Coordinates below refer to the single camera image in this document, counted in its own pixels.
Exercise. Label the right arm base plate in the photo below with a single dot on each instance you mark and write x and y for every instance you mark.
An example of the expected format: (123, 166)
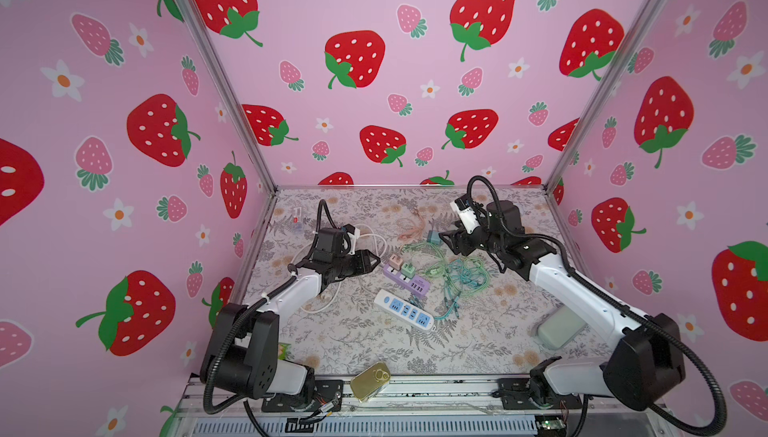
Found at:
(522, 394)

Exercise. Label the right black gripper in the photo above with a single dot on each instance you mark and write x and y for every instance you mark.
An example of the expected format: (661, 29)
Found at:
(461, 240)

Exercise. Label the purple power strip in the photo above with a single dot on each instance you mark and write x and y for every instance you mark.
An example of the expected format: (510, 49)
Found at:
(416, 285)

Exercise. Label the pale green soap box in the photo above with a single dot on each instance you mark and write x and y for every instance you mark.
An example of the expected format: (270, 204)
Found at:
(559, 328)

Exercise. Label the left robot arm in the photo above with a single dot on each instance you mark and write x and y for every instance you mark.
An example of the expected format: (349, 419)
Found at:
(241, 362)

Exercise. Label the blue charger plug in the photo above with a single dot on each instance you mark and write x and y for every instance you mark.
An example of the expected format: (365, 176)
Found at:
(433, 237)

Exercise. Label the white blue power strip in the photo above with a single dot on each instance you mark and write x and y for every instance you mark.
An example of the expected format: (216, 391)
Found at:
(404, 311)

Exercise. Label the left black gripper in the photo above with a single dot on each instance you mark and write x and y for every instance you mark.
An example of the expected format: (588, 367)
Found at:
(364, 266)

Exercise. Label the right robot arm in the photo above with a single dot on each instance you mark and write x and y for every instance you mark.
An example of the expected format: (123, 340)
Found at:
(647, 355)

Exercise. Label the gold sardine tin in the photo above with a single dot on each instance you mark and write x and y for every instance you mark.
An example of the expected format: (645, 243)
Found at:
(370, 382)

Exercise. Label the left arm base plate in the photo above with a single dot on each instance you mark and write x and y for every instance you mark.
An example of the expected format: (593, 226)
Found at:
(323, 395)

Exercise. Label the green snack packet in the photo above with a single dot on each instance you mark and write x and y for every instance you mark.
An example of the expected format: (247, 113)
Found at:
(284, 350)

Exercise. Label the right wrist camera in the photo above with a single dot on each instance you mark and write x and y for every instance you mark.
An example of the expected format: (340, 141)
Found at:
(464, 208)

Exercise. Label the aluminium front rail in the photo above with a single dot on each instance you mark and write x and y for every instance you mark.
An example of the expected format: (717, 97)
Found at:
(413, 405)

